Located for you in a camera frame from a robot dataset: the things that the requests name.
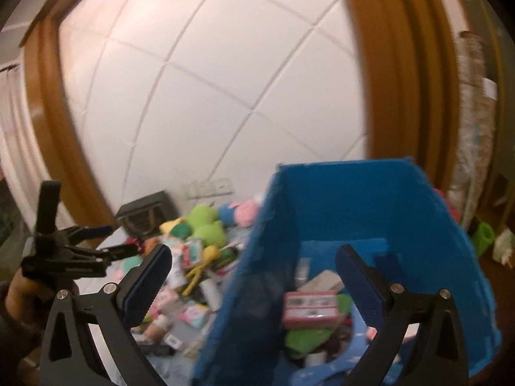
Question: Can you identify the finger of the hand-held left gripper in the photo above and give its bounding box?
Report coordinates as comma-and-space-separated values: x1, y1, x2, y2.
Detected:
78, 244, 140, 277
63, 224, 115, 247

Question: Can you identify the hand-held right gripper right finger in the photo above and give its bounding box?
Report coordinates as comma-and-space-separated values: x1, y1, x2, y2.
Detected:
335, 244, 471, 386

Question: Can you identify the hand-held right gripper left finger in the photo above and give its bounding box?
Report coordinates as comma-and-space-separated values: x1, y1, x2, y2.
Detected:
40, 244, 173, 386

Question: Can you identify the grey white pouch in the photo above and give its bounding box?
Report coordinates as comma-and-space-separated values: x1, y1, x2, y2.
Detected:
300, 269, 347, 294

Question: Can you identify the red white packet box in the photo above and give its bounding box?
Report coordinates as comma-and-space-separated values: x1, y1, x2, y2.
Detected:
282, 290, 340, 330

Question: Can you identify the blue plastic container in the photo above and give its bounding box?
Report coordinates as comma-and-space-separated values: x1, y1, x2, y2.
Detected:
193, 157, 503, 386

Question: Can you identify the person's left forearm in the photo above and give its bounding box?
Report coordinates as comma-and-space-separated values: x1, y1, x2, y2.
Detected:
0, 281, 50, 375

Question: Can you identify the person's left hand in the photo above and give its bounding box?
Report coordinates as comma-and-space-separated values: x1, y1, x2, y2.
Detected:
6, 267, 80, 319

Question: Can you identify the teal plush toy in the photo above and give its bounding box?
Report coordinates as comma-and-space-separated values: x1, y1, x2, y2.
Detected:
121, 257, 144, 279

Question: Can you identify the black framed plaque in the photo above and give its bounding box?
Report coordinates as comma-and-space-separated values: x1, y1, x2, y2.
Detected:
116, 191, 180, 239

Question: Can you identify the pastel printed tissue pack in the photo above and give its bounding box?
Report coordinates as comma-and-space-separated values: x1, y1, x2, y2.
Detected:
179, 303, 211, 327

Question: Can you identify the yellow plush toy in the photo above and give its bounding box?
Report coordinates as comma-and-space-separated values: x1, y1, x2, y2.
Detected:
181, 245, 223, 297

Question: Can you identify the red green tissue pack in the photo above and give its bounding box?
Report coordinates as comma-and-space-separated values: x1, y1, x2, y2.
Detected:
183, 239, 207, 268

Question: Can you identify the green frog plush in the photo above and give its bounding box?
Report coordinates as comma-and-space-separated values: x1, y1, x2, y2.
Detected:
187, 204, 227, 248

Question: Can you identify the green bottle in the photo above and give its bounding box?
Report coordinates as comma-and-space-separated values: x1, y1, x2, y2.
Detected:
217, 247, 239, 268

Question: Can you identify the blue plush toy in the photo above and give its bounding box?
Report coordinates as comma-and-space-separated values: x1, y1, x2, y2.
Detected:
217, 203, 239, 226

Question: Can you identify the white curtain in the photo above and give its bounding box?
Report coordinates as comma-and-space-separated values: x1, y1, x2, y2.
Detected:
0, 64, 41, 234

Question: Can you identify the green plastic cup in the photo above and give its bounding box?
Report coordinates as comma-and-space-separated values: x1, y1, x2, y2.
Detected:
471, 223, 496, 259

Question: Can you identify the white crumpled object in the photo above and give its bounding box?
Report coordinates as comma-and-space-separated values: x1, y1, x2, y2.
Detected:
493, 229, 515, 268

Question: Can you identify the patterned rolled mat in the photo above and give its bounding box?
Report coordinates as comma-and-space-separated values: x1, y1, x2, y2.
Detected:
446, 30, 500, 231

